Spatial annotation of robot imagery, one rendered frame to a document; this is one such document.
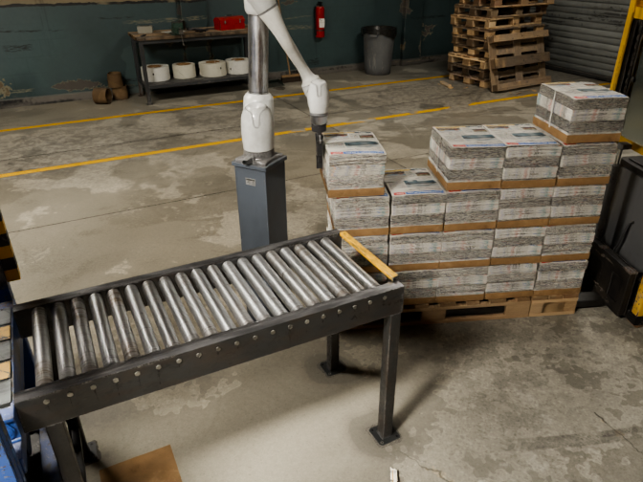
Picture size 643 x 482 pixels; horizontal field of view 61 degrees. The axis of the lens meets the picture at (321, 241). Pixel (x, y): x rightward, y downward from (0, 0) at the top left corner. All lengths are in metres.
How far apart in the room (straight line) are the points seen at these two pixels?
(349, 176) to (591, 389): 1.60
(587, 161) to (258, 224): 1.72
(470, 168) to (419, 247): 0.49
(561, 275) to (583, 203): 0.45
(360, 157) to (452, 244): 0.73
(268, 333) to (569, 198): 1.89
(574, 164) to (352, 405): 1.66
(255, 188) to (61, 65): 6.38
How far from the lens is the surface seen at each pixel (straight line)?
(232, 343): 1.88
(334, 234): 2.46
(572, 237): 3.31
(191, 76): 8.60
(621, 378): 3.24
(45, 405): 1.86
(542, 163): 3.02
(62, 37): 8.84
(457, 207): 2.94
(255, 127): 2.69
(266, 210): 2.79
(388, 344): 2.25
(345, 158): 2.67
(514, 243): 3.17
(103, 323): 2.05
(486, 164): 2.91
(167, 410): 2.82
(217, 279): 2.18
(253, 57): 2.85
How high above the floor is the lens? 1.94
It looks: 28 degrees down
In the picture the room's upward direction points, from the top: straight up
